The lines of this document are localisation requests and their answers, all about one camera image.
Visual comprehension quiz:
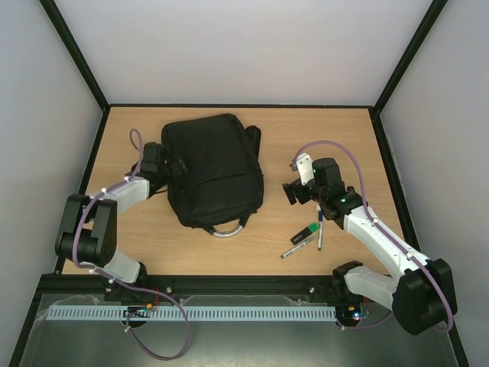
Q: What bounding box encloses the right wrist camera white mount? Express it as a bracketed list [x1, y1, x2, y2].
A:
[291, 152, 314, 186]

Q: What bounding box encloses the bag grey metal handle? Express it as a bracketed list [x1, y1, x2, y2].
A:
[210, 225, 244, 239]

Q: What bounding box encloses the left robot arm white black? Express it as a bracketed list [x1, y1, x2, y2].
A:
[54, 142, 187, 284]

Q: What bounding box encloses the green capped marker pen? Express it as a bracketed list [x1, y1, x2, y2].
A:
[280, 239, 312, 258]

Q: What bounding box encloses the grey slotted cable duct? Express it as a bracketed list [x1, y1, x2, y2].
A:
[46, 305, 336, 322]

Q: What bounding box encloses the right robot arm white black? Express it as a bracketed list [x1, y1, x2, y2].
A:
[283, 153, 457, 335]

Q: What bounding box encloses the green black highlighter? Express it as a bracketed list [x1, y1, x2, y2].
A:
[290, 222, 319, 245]

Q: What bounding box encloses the black aluminium frame rail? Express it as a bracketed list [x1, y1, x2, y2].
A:
[35, 274, 364, 304]

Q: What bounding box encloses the blue capped marker pen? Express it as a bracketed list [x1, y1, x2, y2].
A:
[316, 205, 324, 251]

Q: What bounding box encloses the black student bag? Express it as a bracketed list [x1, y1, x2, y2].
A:
[161, 113, 264, 235]

